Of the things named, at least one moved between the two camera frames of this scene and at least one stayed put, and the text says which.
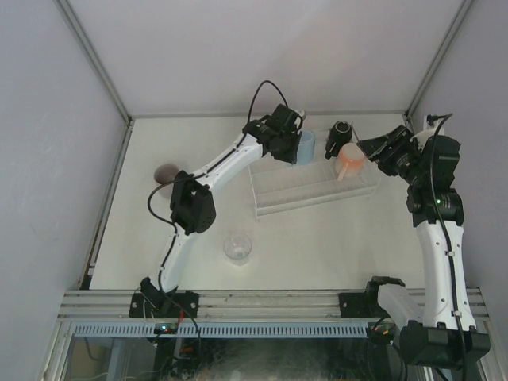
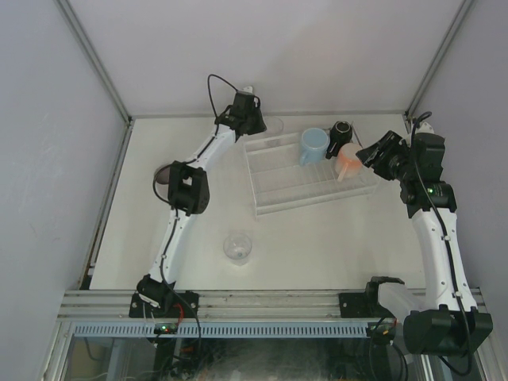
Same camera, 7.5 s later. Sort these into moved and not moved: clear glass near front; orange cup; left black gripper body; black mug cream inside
Moved: left black gripper body
Not moved: orange cup; clear glass near front; black mug cream inside
